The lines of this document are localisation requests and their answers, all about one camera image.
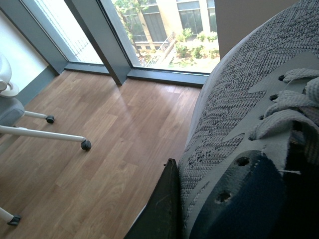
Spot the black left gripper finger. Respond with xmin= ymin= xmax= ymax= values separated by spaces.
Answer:
xmin=125 ymin=158 xmax=181 ymax=239

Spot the grey knit sneaker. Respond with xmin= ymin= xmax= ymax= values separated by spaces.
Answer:
xmin=178 ymin=0 xmax=319 ymax=239

